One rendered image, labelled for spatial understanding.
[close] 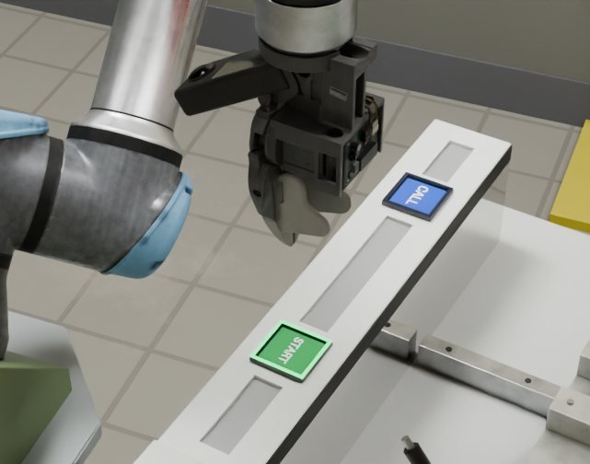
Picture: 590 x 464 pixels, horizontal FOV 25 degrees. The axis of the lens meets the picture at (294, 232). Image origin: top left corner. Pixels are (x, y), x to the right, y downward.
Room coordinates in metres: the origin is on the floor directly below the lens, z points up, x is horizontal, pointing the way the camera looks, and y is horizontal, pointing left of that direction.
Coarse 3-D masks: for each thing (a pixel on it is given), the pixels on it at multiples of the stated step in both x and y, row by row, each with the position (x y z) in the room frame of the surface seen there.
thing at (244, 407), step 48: (432, 144) 1.18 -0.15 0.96; (480, 144) 1.18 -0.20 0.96; (384, 192) 1.10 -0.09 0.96; (336, 240) 1.02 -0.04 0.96; (384, 240) 1.02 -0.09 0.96; (432, 240) 1.02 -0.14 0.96; (288, 288) 0.95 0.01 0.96; (336, 288) 0.95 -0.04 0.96; (384, 288) 0.95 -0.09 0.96; (336, 336) 0.88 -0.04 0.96; (240, 384) 0.82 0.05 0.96; (288, 384) 0.82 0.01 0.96; (192, 432) 0.77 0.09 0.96; (240, 432) 0.77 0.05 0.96; (288, 432) 0.77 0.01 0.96
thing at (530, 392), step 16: (432, 336) 0.99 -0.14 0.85; (432, 352) 0.97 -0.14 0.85; (448, 352) 0.97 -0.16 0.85; (464, 352) 0.97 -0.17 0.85; (432, 368) 0.97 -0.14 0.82; (448, 368) 0.96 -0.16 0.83; (464, 368) 0.95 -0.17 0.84; (480, 368) 0.95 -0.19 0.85; (496, 368) 0.95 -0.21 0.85; (512, 368) 0.95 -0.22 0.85; (480, 384) 0.94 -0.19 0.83; (496, 384) 0.94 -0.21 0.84; (512, 384) 0.93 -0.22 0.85; (528, 384) 0.93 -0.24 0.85; (544, 384) 0.93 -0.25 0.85; (512, 400) 0.93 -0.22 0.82; (528, 400) 0.92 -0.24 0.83; (544, 400) 0.91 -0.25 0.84
